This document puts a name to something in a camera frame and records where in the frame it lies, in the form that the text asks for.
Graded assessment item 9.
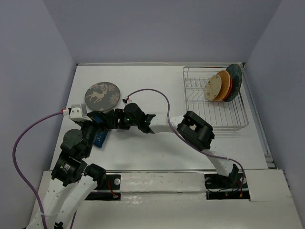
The dark blue patterned plate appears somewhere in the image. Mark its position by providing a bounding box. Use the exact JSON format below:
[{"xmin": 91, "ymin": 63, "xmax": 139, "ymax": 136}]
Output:
[{"xmin": 93, "ymin": 116, "xmax": 109, "ymax": 148}]

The teal glazed ceramic plate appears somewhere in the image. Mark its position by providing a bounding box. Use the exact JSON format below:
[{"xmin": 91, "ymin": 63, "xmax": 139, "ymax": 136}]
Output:
[{"xmin": 224, "ymin": 63, "xmax": 243, "ymax": 102}]

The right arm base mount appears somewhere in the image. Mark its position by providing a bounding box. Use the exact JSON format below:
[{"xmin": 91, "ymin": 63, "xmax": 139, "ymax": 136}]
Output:
[{"xmin": 204, "ymin": 173, "xmax": 250, "ymax": 200}]

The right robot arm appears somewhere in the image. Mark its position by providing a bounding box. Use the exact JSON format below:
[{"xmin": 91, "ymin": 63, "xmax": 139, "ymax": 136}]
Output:
[{"xmin": 114, "ymin": 103, "xmax": 239, "ymax": 187}]

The metal wire dish rack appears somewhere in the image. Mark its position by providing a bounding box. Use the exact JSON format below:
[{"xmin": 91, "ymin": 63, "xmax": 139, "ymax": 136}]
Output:
[{"xmin": 183, "ymin": 66, "xmax": 249, "ymax": 132}]

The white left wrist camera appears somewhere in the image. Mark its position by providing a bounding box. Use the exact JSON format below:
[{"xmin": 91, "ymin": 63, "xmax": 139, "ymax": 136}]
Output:
[{"xmin": 69, "ymin": 104, "xmax": 87, "ymax": 121}]

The cream patterned small plate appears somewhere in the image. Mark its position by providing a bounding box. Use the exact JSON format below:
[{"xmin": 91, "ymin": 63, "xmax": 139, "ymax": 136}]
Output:
[{"xmin": 204, "ymin": 75, "xmax": 222, "ymax": 101}]

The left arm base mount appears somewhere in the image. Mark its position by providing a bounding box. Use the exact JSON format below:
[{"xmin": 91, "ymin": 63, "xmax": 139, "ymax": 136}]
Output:
[{"xmin": 85, "ymin": 174, "xmax": 121, "ymax": 201}]

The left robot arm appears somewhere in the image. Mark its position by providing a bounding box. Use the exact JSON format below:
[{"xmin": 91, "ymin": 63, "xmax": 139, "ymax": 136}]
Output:
[{"xmin": 27, "ymin": 108, "xmax": 106, "ymax": 229}]

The woven bamboo round plate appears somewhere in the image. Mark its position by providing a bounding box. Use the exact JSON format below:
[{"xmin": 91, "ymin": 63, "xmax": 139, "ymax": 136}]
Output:
[{"xmin": 213, "ymin": 70, "xmax": 230, "ymax": 102}]

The orange plastic plate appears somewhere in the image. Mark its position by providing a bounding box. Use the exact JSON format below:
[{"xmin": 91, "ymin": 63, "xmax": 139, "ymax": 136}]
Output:
[{"xmin": 223, "ymin": 77, "xmax": 233, "ymax": 101}]

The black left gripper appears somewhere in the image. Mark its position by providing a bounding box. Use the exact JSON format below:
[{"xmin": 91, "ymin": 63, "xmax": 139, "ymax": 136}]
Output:
[{"xmin": 79, "ymin": 108, "xmax": 116, "ymax": 156}]

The grey reindeer pattern plate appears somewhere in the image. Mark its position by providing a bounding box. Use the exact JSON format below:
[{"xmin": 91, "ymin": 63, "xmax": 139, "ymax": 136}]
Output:
[{"xmin": 84, "ymin": 82, "xmax": 121, "ymax": 112}]

